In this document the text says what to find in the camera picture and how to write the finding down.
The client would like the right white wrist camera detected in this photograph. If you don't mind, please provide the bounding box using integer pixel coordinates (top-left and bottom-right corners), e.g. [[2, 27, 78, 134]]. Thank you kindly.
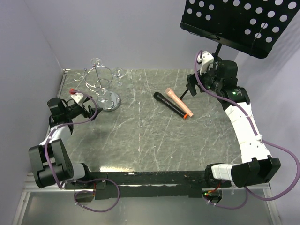
[[197, 51, 214, 75]]

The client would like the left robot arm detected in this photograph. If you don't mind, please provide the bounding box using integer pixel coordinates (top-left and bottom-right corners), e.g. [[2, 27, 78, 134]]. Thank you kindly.
[[29, 97, 103, 188]]

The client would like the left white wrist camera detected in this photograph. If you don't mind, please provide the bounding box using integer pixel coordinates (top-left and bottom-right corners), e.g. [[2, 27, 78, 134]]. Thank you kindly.
[[69, 89, 86, 104]]

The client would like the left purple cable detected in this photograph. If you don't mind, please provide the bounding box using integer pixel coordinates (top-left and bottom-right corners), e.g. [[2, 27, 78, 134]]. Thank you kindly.
[[44, 90, 120, 213]]

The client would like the chrome wine glass rack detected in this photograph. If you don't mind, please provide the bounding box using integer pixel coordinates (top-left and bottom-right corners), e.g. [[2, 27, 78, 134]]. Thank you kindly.
[[75, 65, 121, 112]]

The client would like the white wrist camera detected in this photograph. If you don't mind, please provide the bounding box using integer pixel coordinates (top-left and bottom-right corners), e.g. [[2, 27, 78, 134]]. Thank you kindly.
[[197, 51, 214, 75], [69, 89, 86, 104]]

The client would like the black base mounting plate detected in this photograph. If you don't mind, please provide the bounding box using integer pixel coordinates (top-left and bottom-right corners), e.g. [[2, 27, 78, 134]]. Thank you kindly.
[[65, 171, 232, 200]]

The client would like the black perforated music stand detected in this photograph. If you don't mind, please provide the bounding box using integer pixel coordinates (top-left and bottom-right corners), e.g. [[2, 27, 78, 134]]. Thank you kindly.
[[180, 0, 300, 74]]

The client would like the black microphone orange end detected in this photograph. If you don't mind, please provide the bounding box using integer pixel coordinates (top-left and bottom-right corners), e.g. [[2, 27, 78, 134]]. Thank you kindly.
[[153, 92, 188, 119]]

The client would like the pink microphone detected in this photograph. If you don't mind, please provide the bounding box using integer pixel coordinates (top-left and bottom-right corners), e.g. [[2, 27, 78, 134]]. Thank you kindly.
[[165, 88, 194, 117]]

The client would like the aluminium frame rail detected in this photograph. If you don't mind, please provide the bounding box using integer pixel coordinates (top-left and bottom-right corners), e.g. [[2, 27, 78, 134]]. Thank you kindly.
[[22, 173, 271, 192]]

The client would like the clear wine glass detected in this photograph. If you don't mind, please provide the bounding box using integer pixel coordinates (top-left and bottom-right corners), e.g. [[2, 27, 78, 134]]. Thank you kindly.
[[113, 67, 125, 87], [91, 58, 103, 68], [204, 119, 213, 126], [96, 88, 111, 108]]

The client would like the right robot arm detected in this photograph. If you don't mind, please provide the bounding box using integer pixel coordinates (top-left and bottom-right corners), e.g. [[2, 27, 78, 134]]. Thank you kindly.
[[187, 58, 281, 188]]

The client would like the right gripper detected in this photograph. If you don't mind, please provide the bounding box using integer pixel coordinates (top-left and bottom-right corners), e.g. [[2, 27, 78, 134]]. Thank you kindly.
[[186, 62, 223, 97]]

